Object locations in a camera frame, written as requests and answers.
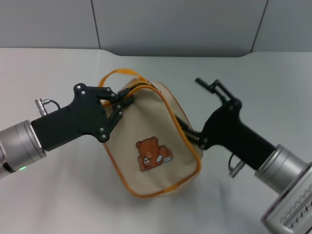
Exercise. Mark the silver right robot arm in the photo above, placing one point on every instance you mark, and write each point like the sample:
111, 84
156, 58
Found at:
287, 185

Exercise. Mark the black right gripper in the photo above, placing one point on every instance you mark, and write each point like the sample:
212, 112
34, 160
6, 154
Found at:
229, 131

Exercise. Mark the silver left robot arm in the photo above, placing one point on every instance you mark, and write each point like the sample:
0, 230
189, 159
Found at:
19, 143

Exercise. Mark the beige food bag orange trim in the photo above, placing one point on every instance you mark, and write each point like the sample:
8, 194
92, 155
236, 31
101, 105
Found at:
146, 122

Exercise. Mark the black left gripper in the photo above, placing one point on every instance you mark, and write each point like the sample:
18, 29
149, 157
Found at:
73, 122

